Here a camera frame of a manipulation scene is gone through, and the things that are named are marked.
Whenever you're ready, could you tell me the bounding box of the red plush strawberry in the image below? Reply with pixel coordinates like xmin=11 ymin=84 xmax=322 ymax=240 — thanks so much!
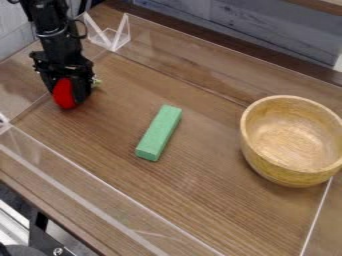
xmin=51 ymin=77 xmax=103 ymax=110

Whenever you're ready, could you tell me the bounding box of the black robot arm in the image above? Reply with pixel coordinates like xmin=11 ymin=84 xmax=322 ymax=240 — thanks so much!
xmin=7 ymin=0 xmax=95 ymax=109

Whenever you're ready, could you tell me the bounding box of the wooden bowl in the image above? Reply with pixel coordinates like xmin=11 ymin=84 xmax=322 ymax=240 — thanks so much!
xmin=239 ymin=95 xmax=342 ymax=188

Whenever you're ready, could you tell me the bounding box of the clear acrylic tray wall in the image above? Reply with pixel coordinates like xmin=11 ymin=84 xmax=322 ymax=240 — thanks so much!
xmin=0 ymin=6 xmax=342 ymax=256

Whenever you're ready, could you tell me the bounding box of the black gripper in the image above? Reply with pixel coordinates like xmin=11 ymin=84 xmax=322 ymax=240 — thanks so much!
xmin=29 ymin=33 xmax=94 ymax=104

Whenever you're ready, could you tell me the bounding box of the black table leg bracket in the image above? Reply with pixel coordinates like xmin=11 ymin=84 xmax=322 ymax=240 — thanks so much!
xmin=28 ymin=211 xmax=76 ymax=256

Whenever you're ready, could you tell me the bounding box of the green rectangular block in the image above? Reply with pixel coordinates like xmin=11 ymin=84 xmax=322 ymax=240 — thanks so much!
xmin=135 ymin=105 xmax=182 ymax=161

